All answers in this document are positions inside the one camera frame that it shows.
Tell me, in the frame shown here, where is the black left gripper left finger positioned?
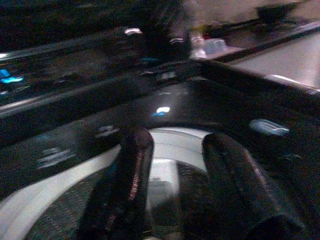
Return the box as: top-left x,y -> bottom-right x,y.
76,125 -> 155,240

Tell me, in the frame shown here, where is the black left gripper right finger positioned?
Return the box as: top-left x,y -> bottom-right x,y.
181,133 -> 306,240

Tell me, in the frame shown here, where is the dark potted plant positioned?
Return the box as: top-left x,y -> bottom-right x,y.
254,2 -> 301,23

